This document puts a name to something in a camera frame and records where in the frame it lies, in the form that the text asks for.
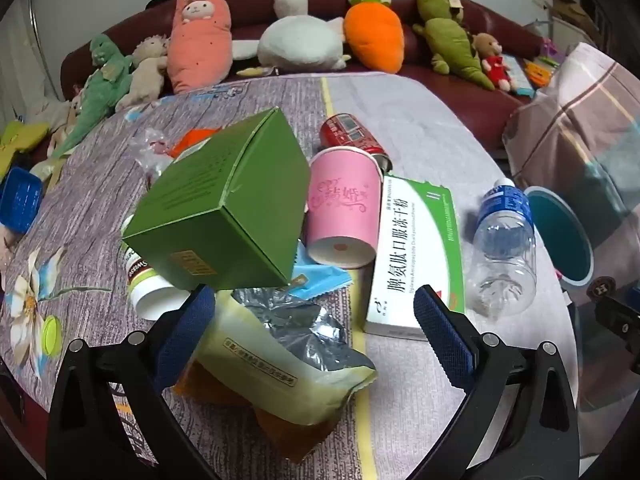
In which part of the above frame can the colourful card package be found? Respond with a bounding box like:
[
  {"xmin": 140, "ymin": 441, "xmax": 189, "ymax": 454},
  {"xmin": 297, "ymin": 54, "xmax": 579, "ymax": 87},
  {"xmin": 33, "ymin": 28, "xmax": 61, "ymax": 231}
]
[{"xmin": 502, "ymin": 54, "xmax": 557, "ymax": 98}]

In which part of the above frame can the clear plastic bag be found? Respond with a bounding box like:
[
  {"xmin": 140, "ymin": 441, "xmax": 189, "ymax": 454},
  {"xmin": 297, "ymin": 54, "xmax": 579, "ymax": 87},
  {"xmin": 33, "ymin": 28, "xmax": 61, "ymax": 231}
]
[{"xmin": 134, "ymin": 127, "xmax": 176, "ymax": 186}]

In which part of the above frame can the orange carrot bunny plush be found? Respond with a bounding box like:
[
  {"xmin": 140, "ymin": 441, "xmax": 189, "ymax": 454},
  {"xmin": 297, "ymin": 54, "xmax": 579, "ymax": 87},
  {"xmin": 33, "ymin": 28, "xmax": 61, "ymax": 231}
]
[{"xmin": 344, "ymin": 0, "xmax": 405, "ymax": 75}]

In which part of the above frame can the grey cloth covered table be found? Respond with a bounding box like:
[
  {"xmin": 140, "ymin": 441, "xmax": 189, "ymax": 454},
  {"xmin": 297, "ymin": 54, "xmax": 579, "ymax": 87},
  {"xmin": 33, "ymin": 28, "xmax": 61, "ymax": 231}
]
[{"xmin": 0, "ymin": 72, "xmax": 576, "ymax": 480}]

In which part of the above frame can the clear plastic water bottle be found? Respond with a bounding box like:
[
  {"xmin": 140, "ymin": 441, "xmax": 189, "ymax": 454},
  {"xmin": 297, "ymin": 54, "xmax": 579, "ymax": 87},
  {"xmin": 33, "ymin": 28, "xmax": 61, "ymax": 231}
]
[{"xmin": 465, "ymin": 178, "xmax": 538, "ymax": 318}]

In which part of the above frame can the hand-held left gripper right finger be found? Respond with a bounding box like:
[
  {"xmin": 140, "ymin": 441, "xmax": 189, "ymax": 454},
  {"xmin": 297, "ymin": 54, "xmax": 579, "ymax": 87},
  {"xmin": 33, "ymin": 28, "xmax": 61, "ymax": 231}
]
[{"xmin": 413, "ymin": 284, "xmax": 581, "ymax": 480}]

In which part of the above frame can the yellow plush toy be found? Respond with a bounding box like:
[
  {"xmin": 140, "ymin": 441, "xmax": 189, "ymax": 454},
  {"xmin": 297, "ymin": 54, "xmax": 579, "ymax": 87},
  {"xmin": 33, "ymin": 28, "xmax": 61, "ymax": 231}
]
[{"xmin": 0, "ymin": 121, "xmax": 51, "ymax": 181}]

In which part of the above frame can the cream plush toy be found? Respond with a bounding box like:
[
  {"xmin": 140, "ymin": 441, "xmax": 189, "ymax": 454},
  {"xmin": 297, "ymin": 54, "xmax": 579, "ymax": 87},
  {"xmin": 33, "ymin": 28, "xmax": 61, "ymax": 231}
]
[{"xmin": 30, "ymin": 95, "xmax": 83, "ymax": 191}]

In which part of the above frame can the light blue wrapper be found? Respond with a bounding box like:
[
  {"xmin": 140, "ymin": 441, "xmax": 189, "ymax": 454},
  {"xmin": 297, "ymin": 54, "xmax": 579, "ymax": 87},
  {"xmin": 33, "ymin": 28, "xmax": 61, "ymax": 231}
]
[{"xmin": 290, "ymin": 242, "xmax": 353, "ymax": 301}]

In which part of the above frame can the orange snack packet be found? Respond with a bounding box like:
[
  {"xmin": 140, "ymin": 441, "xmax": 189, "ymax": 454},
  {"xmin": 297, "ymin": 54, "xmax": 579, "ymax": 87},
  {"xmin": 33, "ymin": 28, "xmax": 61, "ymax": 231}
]
[{"xmin": 170, "ymin": 128, "xmax": 223, "ymax": 158}]

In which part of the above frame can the yellow-green foil pouch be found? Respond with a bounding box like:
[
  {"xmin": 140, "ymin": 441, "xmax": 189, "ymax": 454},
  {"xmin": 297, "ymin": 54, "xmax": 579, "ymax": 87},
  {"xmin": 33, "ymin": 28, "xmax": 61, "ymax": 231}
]
[{"xmin": 192, "ymin": 287, "xmax": 378, "ymax": 428}]

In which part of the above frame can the beige doll plush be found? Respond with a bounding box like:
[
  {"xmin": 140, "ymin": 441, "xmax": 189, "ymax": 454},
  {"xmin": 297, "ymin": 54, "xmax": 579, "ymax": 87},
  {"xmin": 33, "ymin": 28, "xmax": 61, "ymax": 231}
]
[{"xmin": 115, "ymin": 35, "xmax": 170, "ymax": 113}]

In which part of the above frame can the brown teddy bear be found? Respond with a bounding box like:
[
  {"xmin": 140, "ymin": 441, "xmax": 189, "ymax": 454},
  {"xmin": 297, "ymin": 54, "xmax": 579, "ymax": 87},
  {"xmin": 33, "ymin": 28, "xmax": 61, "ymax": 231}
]
[{"xmin": 472, "ymin": 32, "xmax": 513, "ymax": 93}]

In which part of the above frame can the lime green lid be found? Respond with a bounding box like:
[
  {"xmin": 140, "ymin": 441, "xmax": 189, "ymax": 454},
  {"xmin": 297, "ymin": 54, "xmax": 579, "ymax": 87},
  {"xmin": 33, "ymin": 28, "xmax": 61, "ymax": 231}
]
[{"xmin": 41, "ymin": 315, "xmax": 64, "ymax": 359}]

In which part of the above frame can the blue plastic tray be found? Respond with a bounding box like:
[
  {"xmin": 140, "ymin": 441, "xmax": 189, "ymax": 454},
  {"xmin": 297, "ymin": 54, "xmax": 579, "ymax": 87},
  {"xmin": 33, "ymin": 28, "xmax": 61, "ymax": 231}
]
[{"xmin": 0, "ymin": 167, "xmax": 45, "ymax": 234}]

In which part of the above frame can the olive dinosaur plush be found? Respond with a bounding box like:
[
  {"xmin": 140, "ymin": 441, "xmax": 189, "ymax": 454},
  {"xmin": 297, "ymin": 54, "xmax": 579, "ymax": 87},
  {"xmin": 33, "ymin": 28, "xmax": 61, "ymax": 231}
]
[{"xmin": 412, "ymin": 0, "xmax": 496, "ymax": 92}]

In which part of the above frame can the pink paper cup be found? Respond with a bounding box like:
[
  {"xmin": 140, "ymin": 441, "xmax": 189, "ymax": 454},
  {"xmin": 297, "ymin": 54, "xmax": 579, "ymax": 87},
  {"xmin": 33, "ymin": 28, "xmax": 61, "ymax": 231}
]
[{"xmin": 304, "ymin": 146, "xmax": 385, "ymax": 267}]

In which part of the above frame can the brown translucent packet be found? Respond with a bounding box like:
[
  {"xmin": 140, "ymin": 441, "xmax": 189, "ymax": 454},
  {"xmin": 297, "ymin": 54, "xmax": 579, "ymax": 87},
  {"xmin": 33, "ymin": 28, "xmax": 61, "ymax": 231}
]
[{"xmin": 172, "ymin": 362, "xmax": 346, "ymax": 463}]

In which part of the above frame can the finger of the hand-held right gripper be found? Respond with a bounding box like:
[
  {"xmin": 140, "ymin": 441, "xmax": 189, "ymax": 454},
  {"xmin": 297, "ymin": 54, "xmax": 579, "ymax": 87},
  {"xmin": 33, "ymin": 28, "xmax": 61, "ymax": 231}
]
[{"xmin": 594, "ymin": 296, "xmax": 640, "ymax": 361}]

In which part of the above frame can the white supplement bottle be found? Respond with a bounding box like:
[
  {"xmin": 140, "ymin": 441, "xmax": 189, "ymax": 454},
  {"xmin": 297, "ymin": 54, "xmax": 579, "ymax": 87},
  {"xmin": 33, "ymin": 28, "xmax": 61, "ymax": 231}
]
[{"xmin": 120, "ymin": 214, "xmax": 193, "ymax": 322}]

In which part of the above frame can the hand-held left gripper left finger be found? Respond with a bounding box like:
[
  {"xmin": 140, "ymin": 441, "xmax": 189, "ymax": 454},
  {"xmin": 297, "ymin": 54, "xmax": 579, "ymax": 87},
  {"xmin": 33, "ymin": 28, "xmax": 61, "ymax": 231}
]
[{"xmin": 46, "ymin": 284, "xmax": 221, "ymax": 480}]

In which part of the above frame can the pink carrot bunny plush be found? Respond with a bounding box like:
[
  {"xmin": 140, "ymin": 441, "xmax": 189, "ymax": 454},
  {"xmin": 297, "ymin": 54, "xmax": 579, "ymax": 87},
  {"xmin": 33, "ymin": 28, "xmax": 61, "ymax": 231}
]
[{"xmin": 166, "ymin": 0, "xmax": 233, "ymax": 95}]

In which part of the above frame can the white goose plush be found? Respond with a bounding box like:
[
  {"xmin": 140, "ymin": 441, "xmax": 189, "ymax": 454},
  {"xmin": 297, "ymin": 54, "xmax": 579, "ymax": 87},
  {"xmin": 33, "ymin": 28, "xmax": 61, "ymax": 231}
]
[{"xmin": 232, "ymin": 0, "xmax": 351, "ymax": 78}]

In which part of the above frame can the green cardboard box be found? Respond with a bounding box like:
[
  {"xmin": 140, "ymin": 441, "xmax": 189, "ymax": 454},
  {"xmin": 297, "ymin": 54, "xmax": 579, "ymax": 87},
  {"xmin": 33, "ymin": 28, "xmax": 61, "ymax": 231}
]
[{"xmin": 121, "ymin": 106, "xmax": 312, "ymax": 292}]

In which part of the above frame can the teal trash bin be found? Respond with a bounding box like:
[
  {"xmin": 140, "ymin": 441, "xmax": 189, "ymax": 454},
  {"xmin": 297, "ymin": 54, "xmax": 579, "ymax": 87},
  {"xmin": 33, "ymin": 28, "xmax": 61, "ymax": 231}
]
[{"xmin": 522, "ymin": 186, "xmax": 596, "ymax": 286}]

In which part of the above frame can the plaid blanket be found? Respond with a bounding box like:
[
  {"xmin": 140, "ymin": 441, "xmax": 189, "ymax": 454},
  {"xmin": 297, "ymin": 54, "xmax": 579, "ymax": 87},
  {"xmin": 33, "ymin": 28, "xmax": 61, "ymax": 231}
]
[{"xmin": 502, "ymin": 42, "xmax": 640, "ymax": 311}]

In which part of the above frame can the dark red leather sofa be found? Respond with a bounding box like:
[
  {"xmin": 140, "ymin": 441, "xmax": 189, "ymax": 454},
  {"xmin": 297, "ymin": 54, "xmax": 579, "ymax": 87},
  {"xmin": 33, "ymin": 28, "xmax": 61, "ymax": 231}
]
[{"xmin": 60, "ymin": 0, "xmax": 546, "ymax": 151}]

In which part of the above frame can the white green medicine box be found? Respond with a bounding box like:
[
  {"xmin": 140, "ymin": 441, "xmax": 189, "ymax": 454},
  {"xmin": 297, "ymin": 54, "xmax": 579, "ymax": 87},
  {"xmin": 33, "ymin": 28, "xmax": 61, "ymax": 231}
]
[{"xmin": 364, "ymin": 174, "xmax": 467, "ymax": 339}]

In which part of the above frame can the red soda can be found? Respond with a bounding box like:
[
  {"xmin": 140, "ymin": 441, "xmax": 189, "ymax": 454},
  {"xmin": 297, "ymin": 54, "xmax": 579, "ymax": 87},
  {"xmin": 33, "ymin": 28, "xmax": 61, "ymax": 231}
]
[{"xmin": 320, "ymin": 113, "xmax": 393, "ymax": 173}]

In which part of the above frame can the green dinosaur plush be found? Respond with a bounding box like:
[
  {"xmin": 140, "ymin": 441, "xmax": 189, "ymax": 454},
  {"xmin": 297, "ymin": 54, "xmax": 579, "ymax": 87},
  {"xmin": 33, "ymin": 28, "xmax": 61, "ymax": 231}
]
[{"xmin": 50, "ymin": 34, "xmax": 135, "ymax": 161}]

